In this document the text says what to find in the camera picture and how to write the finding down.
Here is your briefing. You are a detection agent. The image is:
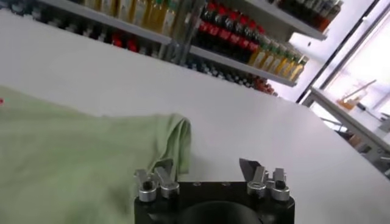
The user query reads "small orange object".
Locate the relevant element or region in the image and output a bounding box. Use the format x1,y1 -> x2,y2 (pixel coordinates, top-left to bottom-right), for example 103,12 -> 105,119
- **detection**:
337,99 -> 357,111

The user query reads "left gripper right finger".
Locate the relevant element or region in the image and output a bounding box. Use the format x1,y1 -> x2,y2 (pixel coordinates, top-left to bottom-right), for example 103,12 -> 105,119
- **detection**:
239,158 -> 291,202

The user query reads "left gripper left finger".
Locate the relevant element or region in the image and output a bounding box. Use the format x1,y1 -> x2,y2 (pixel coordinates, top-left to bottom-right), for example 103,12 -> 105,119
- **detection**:
133,158 -> 180,203

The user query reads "green printed T-shirt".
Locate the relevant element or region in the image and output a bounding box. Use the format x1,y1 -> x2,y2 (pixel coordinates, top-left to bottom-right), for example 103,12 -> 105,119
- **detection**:
0,85 -> 192,224

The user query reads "black window frame post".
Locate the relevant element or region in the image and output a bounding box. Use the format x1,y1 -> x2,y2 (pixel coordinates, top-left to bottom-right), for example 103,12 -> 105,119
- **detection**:
296,0 -> 381,104

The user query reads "green cap yellow drink bottle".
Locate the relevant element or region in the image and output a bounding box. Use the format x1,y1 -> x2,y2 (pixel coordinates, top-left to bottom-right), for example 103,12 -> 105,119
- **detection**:
115,0 -> 133,22
268,44 -> 287,73
83,0 -> 103,13
258,41 -> 280,70
283,52 -> 302,79
146,0 -> 165,33
100,0 -> 118,18
248,36 -> 272,66
275,48 -> 295,76
161,0 -> 180,37
289,55 -> 309,82
129,0 -> 150,28

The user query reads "white metal frame side table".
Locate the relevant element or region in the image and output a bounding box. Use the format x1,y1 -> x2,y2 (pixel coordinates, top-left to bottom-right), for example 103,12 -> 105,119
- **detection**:
300,86 -> 390,180

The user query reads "red cap cola bottle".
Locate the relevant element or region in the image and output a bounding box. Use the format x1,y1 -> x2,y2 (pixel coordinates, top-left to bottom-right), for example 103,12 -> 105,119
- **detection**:
205,6 -> 229,50
194,2 -> 218,46
225,15 -> 249,58
235,19 -> 258,61
243,24 -> 266,64
215,10 -> 239,54

